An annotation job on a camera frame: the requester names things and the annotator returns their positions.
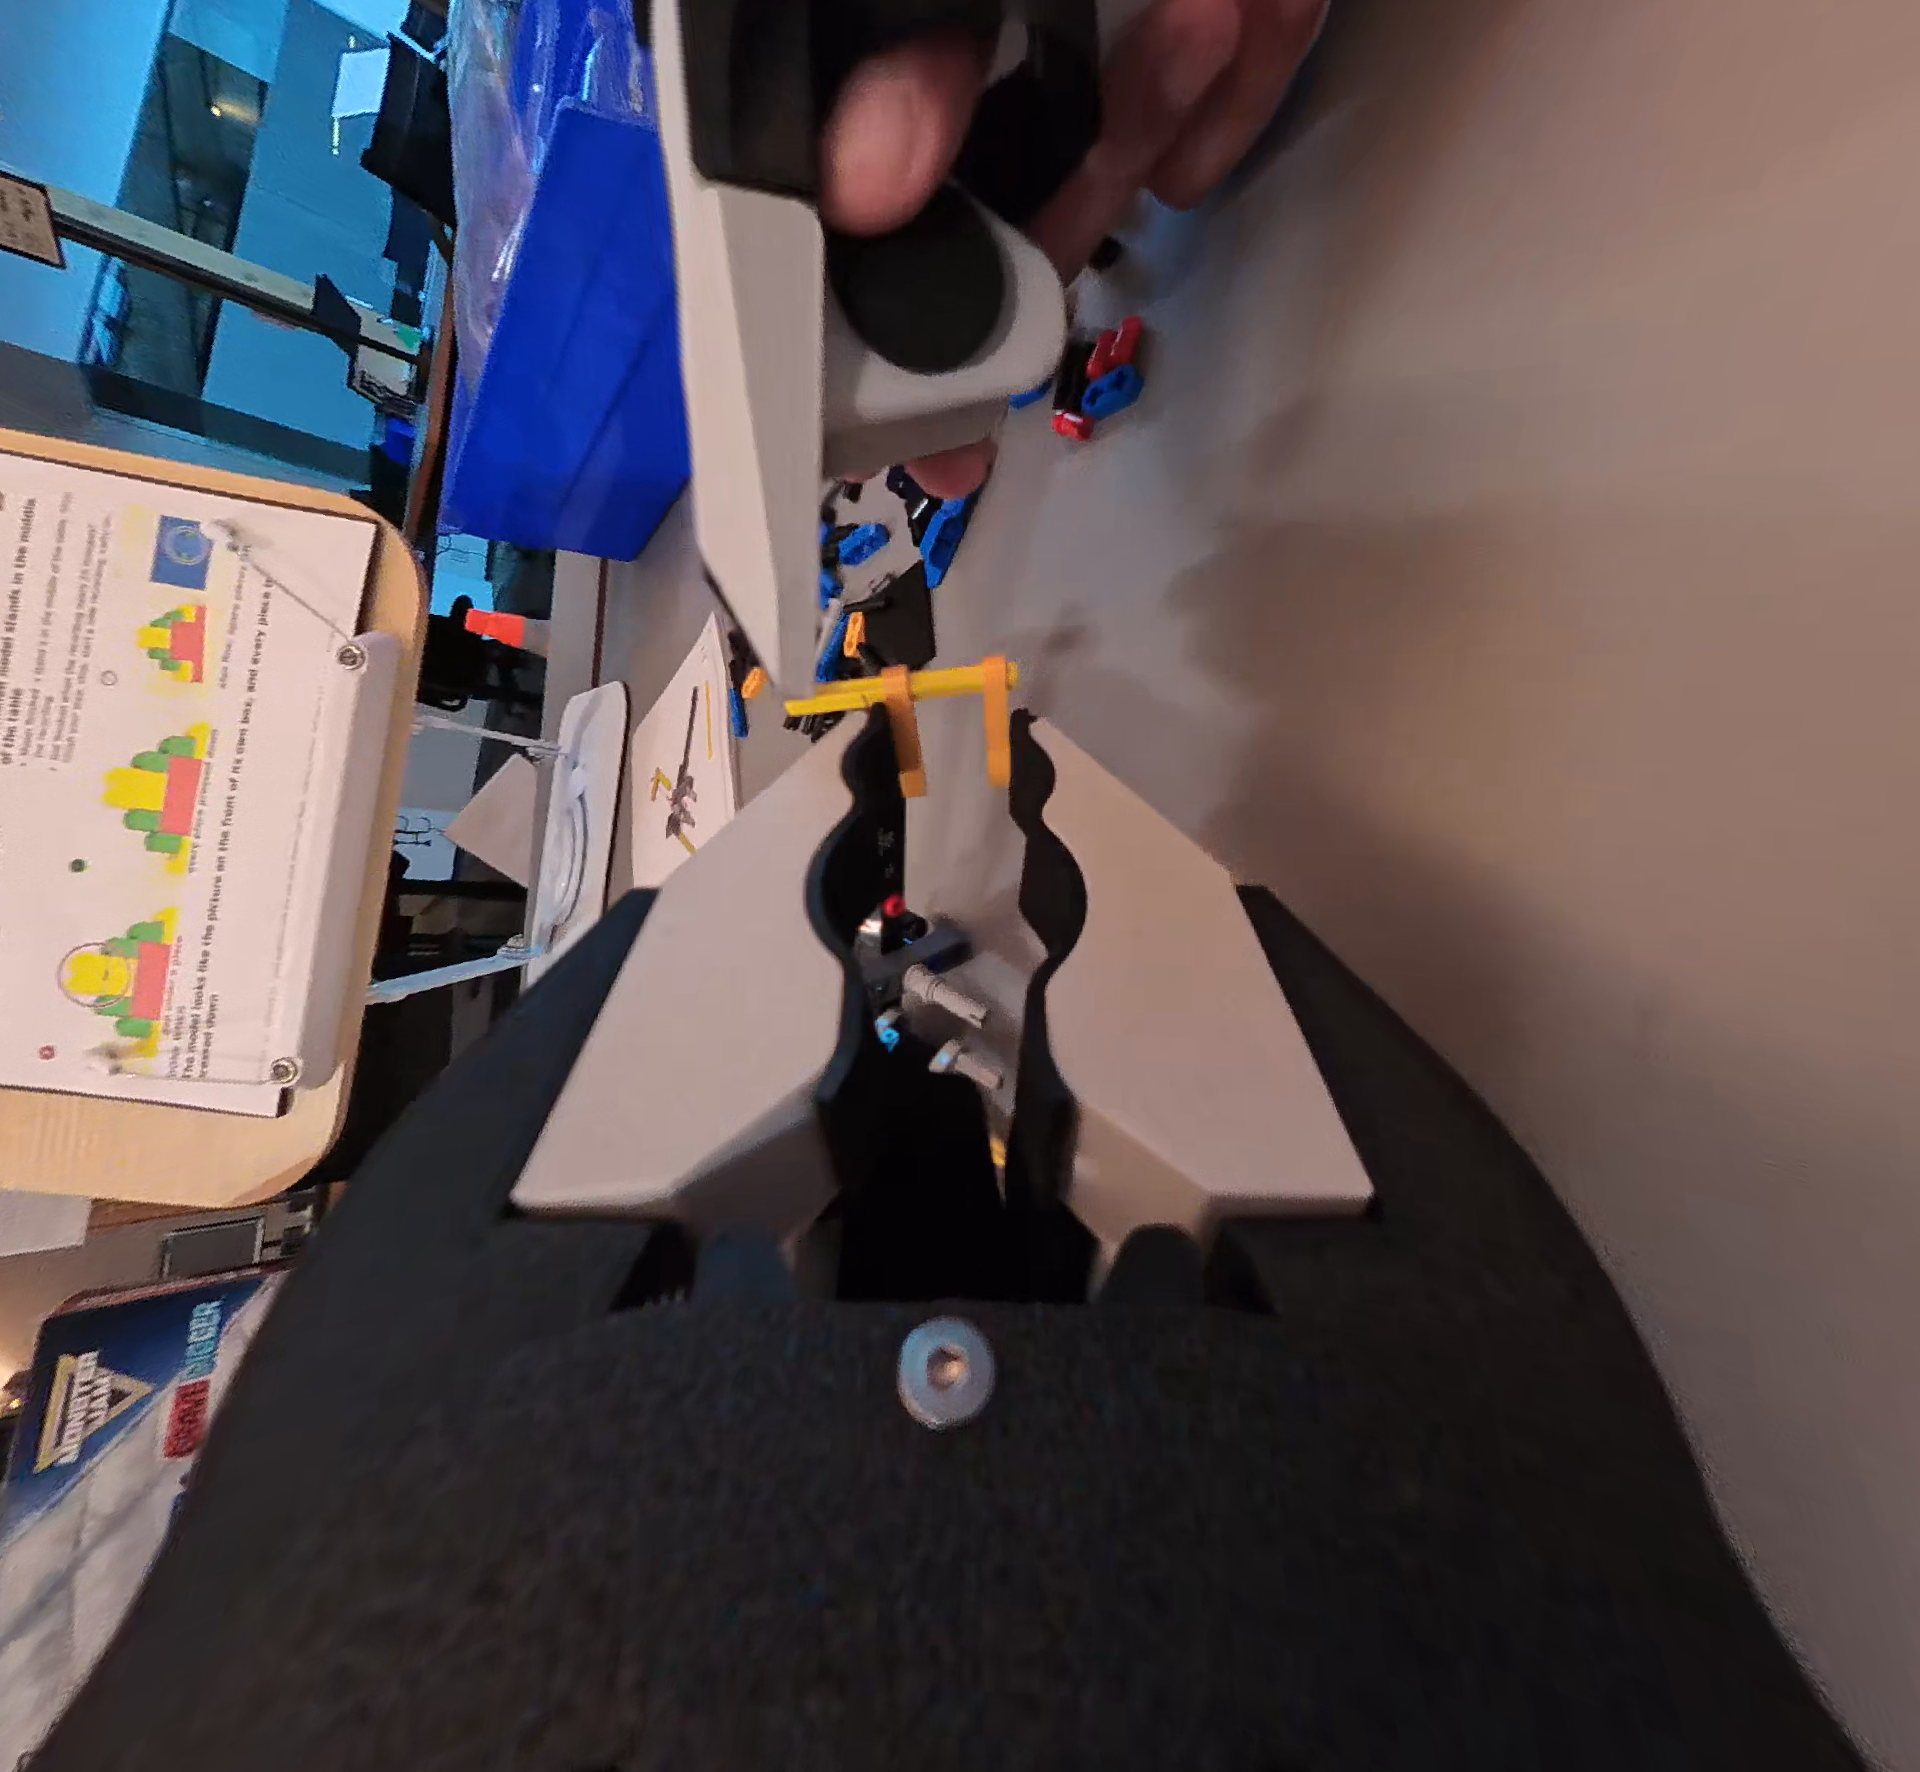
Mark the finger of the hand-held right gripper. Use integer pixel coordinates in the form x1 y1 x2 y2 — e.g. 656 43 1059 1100
646 0 829 691

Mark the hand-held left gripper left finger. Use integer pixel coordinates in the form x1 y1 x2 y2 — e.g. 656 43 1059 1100
502 716 891 1239

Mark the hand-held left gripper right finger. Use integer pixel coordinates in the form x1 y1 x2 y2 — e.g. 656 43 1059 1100
1006 707 1378 1255

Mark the black lego beam subassembly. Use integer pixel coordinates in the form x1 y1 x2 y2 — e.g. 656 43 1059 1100
847 886 996 1096

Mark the lego instruction booklet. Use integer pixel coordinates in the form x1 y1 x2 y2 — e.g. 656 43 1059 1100
625 615 738 891

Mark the yellow lego axle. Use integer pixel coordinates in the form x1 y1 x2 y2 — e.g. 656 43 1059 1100
784 663 1023 721

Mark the pile of small lego pins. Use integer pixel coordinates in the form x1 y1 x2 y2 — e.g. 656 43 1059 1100
729 232 1149 739

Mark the lego set box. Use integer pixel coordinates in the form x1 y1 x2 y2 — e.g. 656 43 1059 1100
0 1269 292 1746

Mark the person's right hand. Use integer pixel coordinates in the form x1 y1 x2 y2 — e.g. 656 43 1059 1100
815 0 1358 289

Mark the blue plastic bin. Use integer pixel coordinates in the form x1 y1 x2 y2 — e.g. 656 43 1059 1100
442 0 695 562

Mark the white sign stand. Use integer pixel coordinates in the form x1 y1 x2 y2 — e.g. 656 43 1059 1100
369 681 625 1009

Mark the clear plastic bag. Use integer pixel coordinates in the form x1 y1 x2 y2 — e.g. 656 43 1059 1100
450 0 660 404

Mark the wooden sign board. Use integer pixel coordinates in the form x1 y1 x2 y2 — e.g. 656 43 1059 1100
0 431 431 1205

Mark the printed instruction sheet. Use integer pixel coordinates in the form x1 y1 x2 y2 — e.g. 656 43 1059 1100
0 450 378 1121

